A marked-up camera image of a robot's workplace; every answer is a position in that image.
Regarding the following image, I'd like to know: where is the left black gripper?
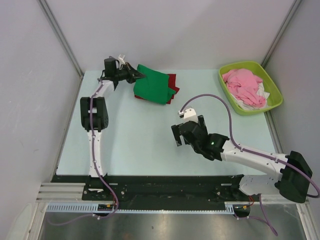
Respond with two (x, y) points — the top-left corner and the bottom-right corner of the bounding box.
(114, 62), (146, 84)

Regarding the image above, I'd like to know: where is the green t-shirt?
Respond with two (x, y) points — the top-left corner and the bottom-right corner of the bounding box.
(133, 64), (176, 106)

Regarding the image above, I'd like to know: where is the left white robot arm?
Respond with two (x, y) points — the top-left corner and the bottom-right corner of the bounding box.
(80, 54), (145, 178)

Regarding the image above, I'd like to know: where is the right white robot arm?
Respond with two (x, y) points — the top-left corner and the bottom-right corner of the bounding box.
(171, 115), (313, 203)

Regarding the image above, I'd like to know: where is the pink t-shirt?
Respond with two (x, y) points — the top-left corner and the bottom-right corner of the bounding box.
(222, 68), (265, 107)

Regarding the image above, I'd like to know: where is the white t-shirt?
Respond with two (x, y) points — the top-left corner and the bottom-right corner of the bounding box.
(233, 82), (270, 111)

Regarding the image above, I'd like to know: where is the lime green plastic basket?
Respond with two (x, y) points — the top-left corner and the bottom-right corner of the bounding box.
(218, 61), (283, 116)

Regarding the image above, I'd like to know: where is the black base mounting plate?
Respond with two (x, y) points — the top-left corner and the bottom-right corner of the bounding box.
(51, 174), (259, 210)

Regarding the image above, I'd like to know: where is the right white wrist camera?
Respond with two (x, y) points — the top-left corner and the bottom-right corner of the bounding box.
(178, 107), (198, 123)

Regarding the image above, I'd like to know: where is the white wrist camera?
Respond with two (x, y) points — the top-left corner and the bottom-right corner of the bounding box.
(118, 54), (127, 69)
(178, 107), (198, 123)

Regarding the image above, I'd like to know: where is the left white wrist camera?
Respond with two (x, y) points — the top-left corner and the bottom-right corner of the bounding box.
(118, 54), (127, 69)

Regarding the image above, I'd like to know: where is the slotted cable duct rail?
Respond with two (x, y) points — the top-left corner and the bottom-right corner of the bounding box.
(46, 202), (251, 215)

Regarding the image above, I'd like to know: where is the left aluminium corner post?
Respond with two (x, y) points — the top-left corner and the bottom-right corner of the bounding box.
(36, 0), (84, 79)

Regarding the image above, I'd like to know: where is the aluminium corner post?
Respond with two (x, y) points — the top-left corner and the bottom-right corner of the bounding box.
(36, 0), (84, 79)
(260, 0), (305, 69)

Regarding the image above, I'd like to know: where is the aluminium frame rail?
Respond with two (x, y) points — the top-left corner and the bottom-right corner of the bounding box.
(36, 182), (320, 240)

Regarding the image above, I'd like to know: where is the right aluminium corner post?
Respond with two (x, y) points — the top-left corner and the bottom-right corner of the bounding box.
(260, 0), (305, 69)

